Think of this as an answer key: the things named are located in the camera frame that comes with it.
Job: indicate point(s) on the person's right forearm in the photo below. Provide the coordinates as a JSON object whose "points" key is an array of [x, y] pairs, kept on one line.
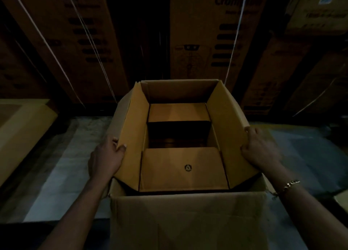
{"points": [[307, 211]]}

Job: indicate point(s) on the plain tan cardboard box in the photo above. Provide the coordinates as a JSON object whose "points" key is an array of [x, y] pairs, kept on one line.
{"points": [[19, 133]]}

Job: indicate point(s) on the person's right thumb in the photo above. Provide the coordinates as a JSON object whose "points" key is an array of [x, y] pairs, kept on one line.
{"points": [[244, 150]]}

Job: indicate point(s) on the person's right hand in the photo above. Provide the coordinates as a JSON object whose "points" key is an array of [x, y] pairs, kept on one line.
{"points": [[261, 150]]}

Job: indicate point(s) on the tall printed cardboard carton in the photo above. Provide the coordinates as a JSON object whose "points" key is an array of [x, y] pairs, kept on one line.
{"points": [[16, 67], [214, 37], [320, 86], [73, 40], [272, 78]]}

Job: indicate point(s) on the brown cardboard box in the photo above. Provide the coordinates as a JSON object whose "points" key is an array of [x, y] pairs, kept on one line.
{"points": [[179, 160]]}

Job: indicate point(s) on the person's left thumb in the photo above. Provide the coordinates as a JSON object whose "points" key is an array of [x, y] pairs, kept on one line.
{"points": [[121, 149]]}

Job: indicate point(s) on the small labelled cardboard carton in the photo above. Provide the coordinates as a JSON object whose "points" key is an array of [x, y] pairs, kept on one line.
{"points": [[318, 10]]}

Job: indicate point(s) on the person's left hand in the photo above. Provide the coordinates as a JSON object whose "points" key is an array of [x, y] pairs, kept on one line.
{"points": [[104, 160]]}

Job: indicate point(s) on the person's left forearm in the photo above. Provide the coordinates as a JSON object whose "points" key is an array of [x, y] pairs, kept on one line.
{"points": [[73, 217]]}

